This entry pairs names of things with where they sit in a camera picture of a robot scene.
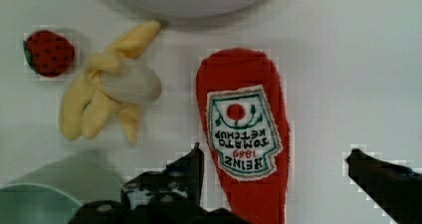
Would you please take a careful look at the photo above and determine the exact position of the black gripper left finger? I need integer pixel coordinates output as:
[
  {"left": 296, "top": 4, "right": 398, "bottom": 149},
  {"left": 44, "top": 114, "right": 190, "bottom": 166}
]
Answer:
[{"left": 120, "top": 142, "right": 205, "bottom": 214}]

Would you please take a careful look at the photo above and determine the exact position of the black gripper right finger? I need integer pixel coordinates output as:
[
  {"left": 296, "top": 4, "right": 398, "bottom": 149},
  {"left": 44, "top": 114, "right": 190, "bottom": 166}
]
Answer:
[{"left": 345, "top": 148, "right": 422, "bottom": 224}]

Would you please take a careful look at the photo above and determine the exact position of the red plush ketchup bottle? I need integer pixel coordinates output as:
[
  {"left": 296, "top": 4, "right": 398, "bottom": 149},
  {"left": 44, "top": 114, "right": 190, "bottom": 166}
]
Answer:
[{"left": 196, "top": 48, "right": 290, "bottom": 224}]

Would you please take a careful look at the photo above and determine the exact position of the yellow plush banana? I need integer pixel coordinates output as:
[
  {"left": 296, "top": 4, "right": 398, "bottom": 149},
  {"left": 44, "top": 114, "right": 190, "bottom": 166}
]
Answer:
[{"left": 59, "top": 20, "right": 162, "bottom": 143}]

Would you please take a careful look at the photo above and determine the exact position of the light green cup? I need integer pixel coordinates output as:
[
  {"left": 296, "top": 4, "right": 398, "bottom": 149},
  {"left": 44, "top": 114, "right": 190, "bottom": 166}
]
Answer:
[{"left": 0, "top": 159, "right": 121, "bottom": 224}]

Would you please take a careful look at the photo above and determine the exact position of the small red plush strawberry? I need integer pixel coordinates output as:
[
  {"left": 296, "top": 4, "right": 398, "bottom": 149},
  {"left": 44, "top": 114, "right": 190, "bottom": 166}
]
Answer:
[{"left": 23, "top": 30, "right": 76, "bottom": 78}]

